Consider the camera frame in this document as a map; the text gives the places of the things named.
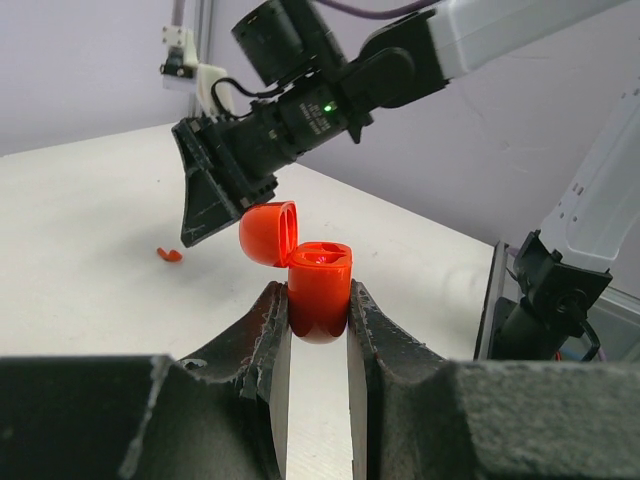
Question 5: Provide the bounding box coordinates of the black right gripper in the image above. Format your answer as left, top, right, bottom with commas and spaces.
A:
172, 84, 373, 248

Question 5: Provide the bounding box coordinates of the orange charging case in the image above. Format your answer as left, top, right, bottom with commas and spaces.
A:
239, 201, 354, 344

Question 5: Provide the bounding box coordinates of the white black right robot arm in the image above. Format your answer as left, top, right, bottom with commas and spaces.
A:
277, 1, 639, 359

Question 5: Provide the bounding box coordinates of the aluminium frame post right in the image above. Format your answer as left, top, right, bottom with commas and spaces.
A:
172, 0, 216, 119

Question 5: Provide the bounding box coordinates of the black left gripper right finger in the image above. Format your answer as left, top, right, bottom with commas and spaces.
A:
347, 281, 639, 479

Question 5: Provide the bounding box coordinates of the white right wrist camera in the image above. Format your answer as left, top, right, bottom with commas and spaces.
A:
159, 25, 234, 118

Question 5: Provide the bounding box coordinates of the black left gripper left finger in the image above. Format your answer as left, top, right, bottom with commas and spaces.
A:
1, 282, 291, 479

